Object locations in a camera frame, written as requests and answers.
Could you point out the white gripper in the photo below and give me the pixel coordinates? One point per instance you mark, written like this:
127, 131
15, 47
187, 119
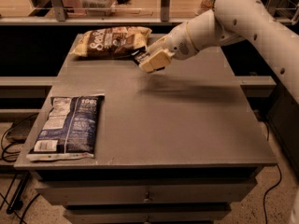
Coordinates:
177, 44

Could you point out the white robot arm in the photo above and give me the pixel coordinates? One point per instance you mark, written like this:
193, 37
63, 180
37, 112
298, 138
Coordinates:
224, 24

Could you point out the brown yellow chip bag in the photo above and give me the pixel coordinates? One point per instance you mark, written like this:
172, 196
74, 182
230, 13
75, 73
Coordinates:
112, 43

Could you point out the blue chip bag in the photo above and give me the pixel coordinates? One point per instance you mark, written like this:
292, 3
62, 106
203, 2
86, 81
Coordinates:
69, 132

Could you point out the clear plastic container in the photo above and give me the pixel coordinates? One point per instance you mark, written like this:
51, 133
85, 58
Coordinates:
97, 7

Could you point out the grey cabinet with drawers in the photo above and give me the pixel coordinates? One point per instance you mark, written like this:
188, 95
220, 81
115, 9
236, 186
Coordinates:
185, 134

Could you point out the metal drawer knob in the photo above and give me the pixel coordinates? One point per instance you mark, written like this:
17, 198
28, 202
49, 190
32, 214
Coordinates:
147, 198

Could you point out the grey metal shelf rail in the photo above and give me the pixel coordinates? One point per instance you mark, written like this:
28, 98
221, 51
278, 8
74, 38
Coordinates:
121, 10

